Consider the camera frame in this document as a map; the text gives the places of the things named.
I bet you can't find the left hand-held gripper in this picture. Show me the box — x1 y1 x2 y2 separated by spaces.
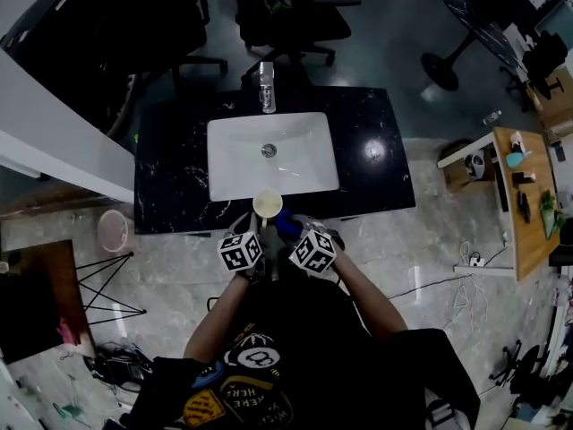
218 211 266 282

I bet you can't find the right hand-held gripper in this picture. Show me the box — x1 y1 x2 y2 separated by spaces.
286 215 346 279

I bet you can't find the cream mug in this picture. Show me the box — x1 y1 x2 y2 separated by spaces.
252 188 285 228

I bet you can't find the person's right forearm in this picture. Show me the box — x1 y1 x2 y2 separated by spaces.
329 247 409 340

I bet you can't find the person's left forearm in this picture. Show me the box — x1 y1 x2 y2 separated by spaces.
183 270 252 363

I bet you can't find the white sink basin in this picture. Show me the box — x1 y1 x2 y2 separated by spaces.
206 111 341 202

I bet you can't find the person's black printed shirt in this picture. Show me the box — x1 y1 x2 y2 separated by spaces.
101 271 483 430

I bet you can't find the chrome faucet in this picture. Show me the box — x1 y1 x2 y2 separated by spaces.
259 61 278 115

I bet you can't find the pink wastebasket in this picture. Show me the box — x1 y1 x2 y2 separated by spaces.
97 209 132 254

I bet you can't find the low wooden stool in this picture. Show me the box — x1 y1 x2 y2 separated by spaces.
436 137 497 193

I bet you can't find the white power strip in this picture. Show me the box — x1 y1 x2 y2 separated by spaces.
452 256 487 271

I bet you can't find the black office chair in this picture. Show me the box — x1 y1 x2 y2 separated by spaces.
227 0 363 85
0 0 229 139

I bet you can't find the white partition counter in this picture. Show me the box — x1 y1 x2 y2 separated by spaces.
0 47 136 205

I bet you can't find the black desk object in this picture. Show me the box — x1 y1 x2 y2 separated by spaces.
516 189 533 224

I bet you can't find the teal desk object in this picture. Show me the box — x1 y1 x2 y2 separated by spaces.
505 149 535 170

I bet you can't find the wooden desk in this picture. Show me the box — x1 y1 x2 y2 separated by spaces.
492 125 561 283

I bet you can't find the green potted plant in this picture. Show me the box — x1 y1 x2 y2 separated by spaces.
538 188 567 242

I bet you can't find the small black swivel chair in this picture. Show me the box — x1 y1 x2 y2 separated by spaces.
488 339 557 398

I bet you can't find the round black marble table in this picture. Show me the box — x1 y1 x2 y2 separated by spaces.
419 0 530 93

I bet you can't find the black floor cable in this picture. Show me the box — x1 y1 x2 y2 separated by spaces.
387 273 474 301

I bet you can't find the white floor cable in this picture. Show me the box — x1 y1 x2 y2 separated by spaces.
442 239 490 333

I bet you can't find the wooden table with wire legs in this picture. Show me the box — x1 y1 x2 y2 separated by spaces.
0 238 148 367

